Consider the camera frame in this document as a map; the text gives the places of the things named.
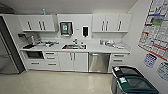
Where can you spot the stainless steel dishwasher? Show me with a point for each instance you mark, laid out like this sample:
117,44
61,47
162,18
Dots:
99,62

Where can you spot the steel kitchen sink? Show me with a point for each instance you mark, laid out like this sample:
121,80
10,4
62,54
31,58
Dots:
74,47

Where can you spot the chrome sink faucet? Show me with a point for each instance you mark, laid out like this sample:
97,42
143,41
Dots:
75,41

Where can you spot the black soap dispenser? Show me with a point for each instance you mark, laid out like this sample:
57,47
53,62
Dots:
85,31

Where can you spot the blue dish soap bottle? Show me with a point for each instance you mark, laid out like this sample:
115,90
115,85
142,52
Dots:
100,41

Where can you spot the white under-sink cabinet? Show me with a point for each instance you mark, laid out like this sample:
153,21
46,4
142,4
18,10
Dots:
73,61

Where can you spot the stack of white plates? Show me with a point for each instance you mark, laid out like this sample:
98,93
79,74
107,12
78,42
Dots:
107,42

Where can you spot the steel paper towel dispenser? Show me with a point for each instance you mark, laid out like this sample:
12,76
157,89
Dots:
66,28

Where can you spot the dish rack with utensils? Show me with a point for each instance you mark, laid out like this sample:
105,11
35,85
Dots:
47,43

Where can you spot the grey bin with black lid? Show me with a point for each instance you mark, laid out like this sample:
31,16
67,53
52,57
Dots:
125,71

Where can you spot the white wide drawer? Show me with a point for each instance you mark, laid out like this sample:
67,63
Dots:
35,64

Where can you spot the light blue bottle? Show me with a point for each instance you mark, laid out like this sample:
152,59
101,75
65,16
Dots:
43,12

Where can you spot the grey bin with green lid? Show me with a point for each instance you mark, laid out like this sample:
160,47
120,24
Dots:
136,86

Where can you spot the stainless steel refrigerator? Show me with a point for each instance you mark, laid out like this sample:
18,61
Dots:
8,46

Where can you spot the white upper wall cabinet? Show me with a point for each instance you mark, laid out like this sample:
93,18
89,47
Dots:
111,22

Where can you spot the large colourful wall poster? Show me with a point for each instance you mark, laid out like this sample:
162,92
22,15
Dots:
156,30

